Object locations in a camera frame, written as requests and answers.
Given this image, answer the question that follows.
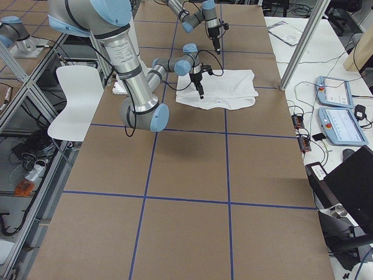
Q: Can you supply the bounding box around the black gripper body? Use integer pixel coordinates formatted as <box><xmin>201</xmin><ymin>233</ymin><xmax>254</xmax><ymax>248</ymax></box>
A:
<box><xmin>189</xmin><ymin>71</ymin><xmax>202</xmax><ymax>85</ymax></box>
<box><xmin>207</xmin><ymin>26</ymin><xmax>220</xmax><ymax>39</ymax></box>

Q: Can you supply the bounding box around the white long-sleeve printed shirt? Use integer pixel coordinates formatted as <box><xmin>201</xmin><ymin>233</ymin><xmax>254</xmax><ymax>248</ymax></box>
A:
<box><xmin>175</xmin><ymin>69</ymin><xmax>258</xmax><ymax>110</ymax></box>

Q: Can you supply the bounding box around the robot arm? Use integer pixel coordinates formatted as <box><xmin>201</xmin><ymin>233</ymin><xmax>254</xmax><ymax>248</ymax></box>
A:
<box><xmin>162</xmin><ymin>0</ymin><xmax>224</xmax><ymax>55</ymax></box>
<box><xmin>48</xmin><ymin>1</ymin><xmax>204</xmax><ymax>132</ymax></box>

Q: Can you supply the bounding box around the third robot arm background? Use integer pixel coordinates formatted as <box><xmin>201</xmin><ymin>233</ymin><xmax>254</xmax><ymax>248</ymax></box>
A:
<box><xmin>1</xmin><ymin>16</ymin><xmax>50</xmax><ymax>58</ymax></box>

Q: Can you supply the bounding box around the white paper in sleeve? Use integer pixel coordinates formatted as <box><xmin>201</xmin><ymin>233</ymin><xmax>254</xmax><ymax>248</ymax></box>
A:
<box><xmin>268</xmin><ymin>21</ymin><xmax>302</xmax><ymax>46</ymax></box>

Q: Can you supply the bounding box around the white plastic chair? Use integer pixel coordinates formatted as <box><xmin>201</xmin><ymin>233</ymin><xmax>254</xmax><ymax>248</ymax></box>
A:
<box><xmin>48</xmin><ymin>65</ymin><xmax>104</xmax><ymax>142</ymax></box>

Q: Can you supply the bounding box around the black power strip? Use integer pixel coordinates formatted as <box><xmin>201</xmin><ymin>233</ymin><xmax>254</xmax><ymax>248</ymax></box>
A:
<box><xmin>291</xmin><ymin>114</ymin><xmax>311</xmax><ymax>153</ymax></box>

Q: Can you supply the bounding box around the upper blue teach pendant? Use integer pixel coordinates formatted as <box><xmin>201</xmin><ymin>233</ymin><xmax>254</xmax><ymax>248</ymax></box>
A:
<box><xmin>316</xmin><ymin>76</ymin><xmax>354</xmax><ymax>109</ymax></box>

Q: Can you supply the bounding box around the blue teach pendant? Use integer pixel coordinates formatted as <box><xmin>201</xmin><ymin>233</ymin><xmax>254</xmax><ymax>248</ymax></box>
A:
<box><xmin>316</xmin><ymin>76</ymin><xmax>354</xmax><ymax>109</ymax></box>
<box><xmin>318</xmin><ymin>107</ymin><xmax>368</xmax><ymax>146</ymax></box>

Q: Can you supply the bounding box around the lower blue teach pendant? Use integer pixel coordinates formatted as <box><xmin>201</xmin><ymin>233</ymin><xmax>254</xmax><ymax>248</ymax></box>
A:
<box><xmin>318</xmin><ymin>107</ymin><xmax>368</xmax><ymax>146</ymax></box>

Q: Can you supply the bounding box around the black laptop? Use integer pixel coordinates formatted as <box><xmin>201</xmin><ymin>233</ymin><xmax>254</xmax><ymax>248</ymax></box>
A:
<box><xmin>324</xmin><ymin>145</ymin><xmax>372</xmax><ymax>233</ymax></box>

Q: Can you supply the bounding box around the orange box under table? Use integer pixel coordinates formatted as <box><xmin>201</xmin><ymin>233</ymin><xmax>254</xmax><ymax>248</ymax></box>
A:
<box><xmin>14</xmin><ymin>180</ymin><xmax>34</xmax><ymax>197</ymax></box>

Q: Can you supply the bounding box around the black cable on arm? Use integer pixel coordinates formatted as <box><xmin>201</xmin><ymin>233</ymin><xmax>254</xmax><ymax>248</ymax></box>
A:
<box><xmin>124</xmin><ymin>50</ymin><xmax>226</xmax><ymax>137</ymax></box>

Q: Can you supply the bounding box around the aluminium frame post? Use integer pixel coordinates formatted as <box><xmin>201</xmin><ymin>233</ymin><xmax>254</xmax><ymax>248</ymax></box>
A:
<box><xmin>279</xmin><ymin>0</ymin><xmax>330</xmax><ymax>91</ymax></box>

